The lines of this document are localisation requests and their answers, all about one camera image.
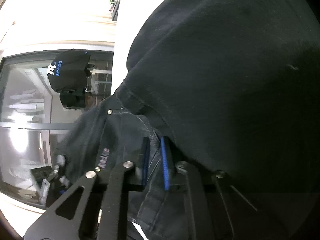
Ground black denim pants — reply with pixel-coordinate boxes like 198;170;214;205
56;0;319;239

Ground glass window door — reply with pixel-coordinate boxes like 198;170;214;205
1;49;113;209

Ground black cap reflection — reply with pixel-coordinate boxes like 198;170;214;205
47;49;91;109

